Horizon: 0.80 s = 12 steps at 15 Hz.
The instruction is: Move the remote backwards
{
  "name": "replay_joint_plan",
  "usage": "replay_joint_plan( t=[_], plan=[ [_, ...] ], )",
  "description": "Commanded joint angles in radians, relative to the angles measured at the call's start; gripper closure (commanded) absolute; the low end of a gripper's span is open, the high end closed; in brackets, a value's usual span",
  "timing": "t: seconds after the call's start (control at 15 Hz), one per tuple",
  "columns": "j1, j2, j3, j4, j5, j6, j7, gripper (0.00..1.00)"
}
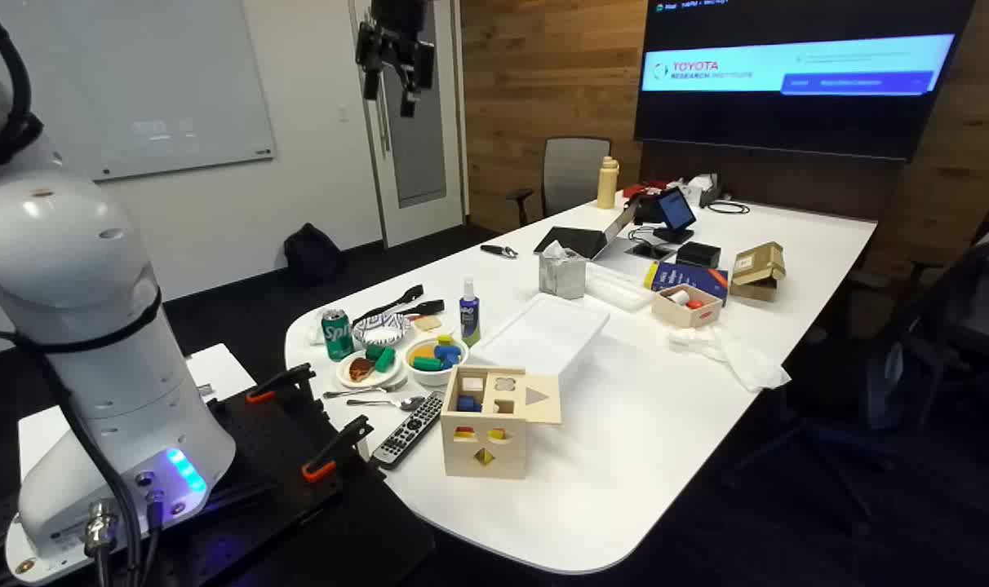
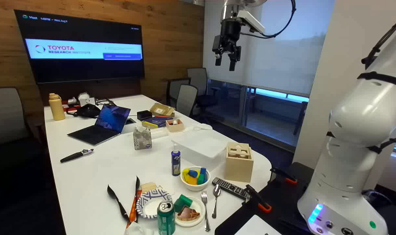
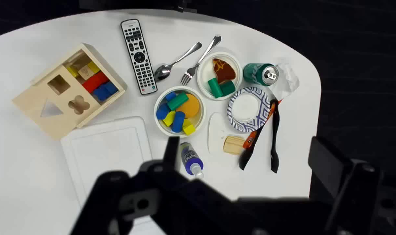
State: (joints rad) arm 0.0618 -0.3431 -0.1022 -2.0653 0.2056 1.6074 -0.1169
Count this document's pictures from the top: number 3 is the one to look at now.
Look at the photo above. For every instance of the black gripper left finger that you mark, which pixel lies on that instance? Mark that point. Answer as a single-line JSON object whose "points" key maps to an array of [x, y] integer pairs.
{"points": [[177, 205]]}

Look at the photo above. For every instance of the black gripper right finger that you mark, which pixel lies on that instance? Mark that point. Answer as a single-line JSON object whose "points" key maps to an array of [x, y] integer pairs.
{"points": [[353, 185]]}

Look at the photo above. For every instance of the grey black tv remote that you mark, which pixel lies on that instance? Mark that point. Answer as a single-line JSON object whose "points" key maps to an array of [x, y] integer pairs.
{"points": [[139, 56]]}

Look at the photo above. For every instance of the white plastic cutting board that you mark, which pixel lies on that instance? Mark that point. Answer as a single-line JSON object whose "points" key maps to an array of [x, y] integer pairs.
{"points": [[117, 145]]}

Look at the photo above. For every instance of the white bowl of colored blocks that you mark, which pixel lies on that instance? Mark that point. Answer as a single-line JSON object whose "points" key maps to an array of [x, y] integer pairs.
{"points": [[179, 111]]}

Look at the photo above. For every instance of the small wooden block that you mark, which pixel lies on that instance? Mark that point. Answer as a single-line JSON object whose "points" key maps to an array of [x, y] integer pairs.
{"points": [[233, 144]]}

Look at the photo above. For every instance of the black plastic utensil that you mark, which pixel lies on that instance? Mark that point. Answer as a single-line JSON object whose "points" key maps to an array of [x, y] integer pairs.
{"points": [[275, 161]]}

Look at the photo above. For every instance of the clear plastic cup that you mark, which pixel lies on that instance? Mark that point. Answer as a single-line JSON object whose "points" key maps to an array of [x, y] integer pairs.
{"points": [[285, 84]]}

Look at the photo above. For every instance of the metal spoon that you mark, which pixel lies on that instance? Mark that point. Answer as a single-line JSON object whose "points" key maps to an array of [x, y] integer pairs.
{"points": [[165, 69]]}

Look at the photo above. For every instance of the blue patterned paper plate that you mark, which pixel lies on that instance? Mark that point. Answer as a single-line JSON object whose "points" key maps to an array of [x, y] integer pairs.
{"points": [[247, 108]]}

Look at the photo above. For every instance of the metal fork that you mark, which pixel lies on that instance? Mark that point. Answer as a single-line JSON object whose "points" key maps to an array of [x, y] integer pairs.
{"points": [[190, 73]]}

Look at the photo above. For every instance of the wooden shape sorter box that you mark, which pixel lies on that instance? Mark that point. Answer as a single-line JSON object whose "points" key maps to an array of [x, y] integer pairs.
{"points": [[71, 93]]}

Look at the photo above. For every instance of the white bowl with brown piece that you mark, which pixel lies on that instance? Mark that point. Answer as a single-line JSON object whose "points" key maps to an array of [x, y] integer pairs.
{"points": [[219, 76]]}

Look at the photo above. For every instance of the green soda can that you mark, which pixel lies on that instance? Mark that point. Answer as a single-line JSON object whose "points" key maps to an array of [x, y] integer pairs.
{"points": [[260, 73]]}

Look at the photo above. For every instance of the orange handled black spatula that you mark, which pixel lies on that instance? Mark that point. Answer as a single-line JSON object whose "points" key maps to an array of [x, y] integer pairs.
{"points": [[249, 148]]}

